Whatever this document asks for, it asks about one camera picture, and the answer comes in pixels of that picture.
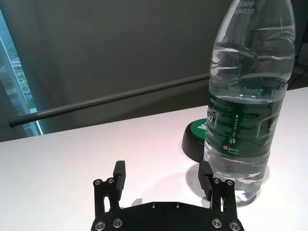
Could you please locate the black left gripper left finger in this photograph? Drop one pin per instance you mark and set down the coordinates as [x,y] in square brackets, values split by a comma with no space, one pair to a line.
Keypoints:
[119,183]

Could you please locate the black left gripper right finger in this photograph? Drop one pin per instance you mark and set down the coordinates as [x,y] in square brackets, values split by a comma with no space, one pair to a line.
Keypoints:
[206,180]

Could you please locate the clear water bottle green label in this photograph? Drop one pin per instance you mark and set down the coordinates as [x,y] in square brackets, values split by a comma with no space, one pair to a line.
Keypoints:
[247,120]

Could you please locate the green YES button black base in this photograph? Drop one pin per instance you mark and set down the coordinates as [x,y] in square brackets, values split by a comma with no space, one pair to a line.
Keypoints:
[192,139]

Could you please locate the grey horizontal handrail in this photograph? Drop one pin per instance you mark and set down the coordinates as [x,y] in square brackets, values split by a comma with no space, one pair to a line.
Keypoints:
[108,99]

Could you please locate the glass window strip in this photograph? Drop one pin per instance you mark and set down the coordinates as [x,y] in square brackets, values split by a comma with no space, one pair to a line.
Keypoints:
[16,84]

